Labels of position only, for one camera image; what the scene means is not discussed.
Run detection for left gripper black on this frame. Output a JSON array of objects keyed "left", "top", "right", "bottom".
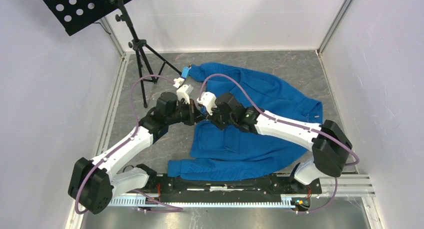
[{"left": 165, "top": 98, "right": 206, "bottom": 126}]

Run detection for blue zip-up jacket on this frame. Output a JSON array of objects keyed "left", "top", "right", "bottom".
[{"left": 167, "top": 62, "right": 323, "bottom": 181}]

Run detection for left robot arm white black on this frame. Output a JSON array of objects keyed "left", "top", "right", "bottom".
[{"left": 67, "top": 91, "right": 200, "bottom": 214}]

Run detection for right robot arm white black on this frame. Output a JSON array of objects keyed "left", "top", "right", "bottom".
[{"left": 197, "top": 92, "right": 352, "bottom": 193}]

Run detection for toy brick stack white blue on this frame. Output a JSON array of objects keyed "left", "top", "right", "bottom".
[{"left": 173, "top": 64, "right": 192, "bottom": 89}]

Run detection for black music stand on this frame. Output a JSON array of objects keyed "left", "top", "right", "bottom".
[{"left": 43, "top": 0, "right": 182, "bottom": 108}]

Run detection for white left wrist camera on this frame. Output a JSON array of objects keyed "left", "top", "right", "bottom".
[{"left": 176, "top": 84, "right": 194, "bottom": 104}]

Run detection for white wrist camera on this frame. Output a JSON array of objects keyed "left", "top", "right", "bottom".
[
  {"left": 196, "top": 91, "right": 217, "bottom": 115},
  {"left": 176, "top": 84, "right": 194, "bottom": 104}
]

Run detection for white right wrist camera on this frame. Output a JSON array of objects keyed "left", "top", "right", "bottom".
[{"left": 196, "top": 91, "right": 217, "bottom": 115}]

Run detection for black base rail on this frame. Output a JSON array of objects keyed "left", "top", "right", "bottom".
[{"left": 141, "top": 173, "right": 322, "bottom": 203}]

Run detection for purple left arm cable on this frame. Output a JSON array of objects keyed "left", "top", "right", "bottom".
[{"left": 74, "top": 74, "right": 178, "bottom": 216}]

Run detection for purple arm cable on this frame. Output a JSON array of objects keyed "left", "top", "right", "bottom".
[
  {"left": 74, "top": 74, "right": 178, "bottom": 216},
  {"left": 198, "top": 73, "right": 360, "bottom": 213}
]

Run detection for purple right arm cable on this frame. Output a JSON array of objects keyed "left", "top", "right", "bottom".
[{"left": 198, "top": 73, "right": 360, "bottom": 213}]

